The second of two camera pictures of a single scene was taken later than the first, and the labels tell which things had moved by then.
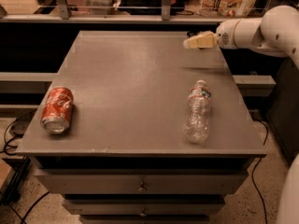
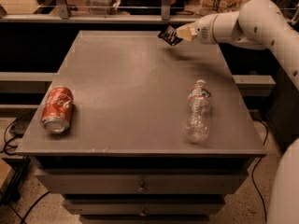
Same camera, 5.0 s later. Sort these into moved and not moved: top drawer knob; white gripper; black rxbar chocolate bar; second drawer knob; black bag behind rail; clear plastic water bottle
Moved: black rxbar chocolate bar; white gripper
Not moved: clear plastic water bottle; top drawer knob; black bag behind rail; second drawer knob
